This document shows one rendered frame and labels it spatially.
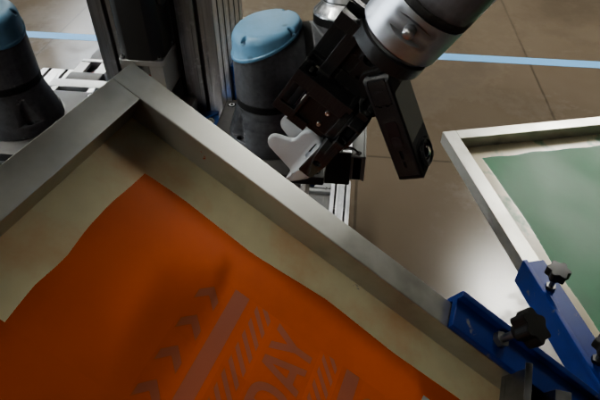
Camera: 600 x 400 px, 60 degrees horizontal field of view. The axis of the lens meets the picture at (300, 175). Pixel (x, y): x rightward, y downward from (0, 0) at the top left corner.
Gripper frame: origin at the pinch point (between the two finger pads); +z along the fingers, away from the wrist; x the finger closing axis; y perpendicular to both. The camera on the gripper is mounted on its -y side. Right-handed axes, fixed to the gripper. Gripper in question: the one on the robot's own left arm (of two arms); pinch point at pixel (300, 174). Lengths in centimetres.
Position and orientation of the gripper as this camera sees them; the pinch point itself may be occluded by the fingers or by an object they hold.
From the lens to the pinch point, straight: 58.5
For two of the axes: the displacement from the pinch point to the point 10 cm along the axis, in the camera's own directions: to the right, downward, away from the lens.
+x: -3.6, 6.1, -7.1
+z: -4.9, 5.2, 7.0
